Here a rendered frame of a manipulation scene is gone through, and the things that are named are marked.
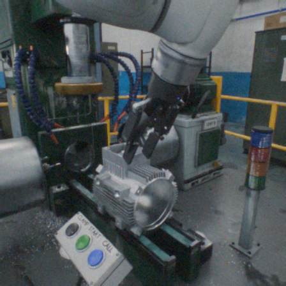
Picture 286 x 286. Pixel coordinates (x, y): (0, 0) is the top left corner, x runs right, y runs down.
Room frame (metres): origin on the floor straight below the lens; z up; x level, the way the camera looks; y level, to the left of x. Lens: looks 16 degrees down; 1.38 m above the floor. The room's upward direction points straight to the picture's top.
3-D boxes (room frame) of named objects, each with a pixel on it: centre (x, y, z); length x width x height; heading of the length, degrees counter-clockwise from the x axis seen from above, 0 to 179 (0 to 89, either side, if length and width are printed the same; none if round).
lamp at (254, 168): (0.69, -0.35, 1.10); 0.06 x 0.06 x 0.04
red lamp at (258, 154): (0.69, -0.35, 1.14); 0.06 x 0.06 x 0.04
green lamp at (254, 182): (0.69, -0.35, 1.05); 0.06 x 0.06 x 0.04
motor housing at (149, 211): (0.68, 0.03, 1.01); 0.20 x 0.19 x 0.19; 40
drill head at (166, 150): (1.13, -0.03, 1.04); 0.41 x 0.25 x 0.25; 129
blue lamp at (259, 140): (0.69, -0.35, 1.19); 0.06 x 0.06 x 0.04
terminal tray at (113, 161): (0.71, 0.06, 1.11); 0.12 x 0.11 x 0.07; 40
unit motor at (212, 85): (1.30, -0.29, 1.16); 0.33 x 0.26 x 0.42; 129
